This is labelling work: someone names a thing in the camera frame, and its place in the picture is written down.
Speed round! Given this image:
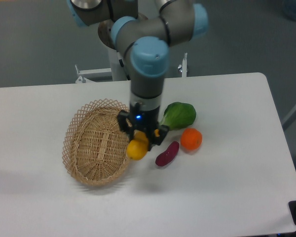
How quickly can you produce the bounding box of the white metal base frame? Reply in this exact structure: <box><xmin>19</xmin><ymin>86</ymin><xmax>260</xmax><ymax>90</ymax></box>
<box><xmin>75</xmin><ymin>52</ymin><xmax>189</xmax><ymax>83</ymax></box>

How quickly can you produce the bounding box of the woven wicker basket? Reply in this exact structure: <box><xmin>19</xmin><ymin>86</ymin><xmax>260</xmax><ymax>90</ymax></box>
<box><xmin>62</xmin><ymin>99</ymin><xmax>130</xmax><ymax>187</ymax></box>

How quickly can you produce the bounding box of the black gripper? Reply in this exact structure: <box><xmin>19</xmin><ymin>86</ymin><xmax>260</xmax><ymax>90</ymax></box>
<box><xmin>117</xmin><ymin>103</ymin><xmax>170</xmax><ymax>151</ymax></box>

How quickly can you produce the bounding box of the purple sweet potato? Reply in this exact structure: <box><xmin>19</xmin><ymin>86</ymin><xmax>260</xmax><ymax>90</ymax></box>
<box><xmin>155</xmin><ymin>141</ymin><xmax>180</xmax><ymax>167</ymax></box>

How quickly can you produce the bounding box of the orange tangerine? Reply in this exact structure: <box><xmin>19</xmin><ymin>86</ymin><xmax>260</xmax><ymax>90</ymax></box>
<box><xmin>180</xmin><ymin>128</ymin><xmax>203</xmax><ymax>151</ymax></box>

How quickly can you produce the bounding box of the yellow mango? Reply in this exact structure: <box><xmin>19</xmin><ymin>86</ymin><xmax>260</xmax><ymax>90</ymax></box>
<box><xmin>126</xmin><ymin>130</ymin><xmax>149</xmax><ymax>160</ymax></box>

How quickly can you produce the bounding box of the green bok choy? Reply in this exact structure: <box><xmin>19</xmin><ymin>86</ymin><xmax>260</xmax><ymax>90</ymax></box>
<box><xmin>159</xmin><ymin>102</ymin><xmax>197</xmax><ymax>130</ymax></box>

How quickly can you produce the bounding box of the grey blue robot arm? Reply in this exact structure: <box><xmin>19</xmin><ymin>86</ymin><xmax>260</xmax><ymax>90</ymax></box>
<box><xmin>67</xmin><ymin>0</ymin><xmax>209</xmax><ymax>149</ymax></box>

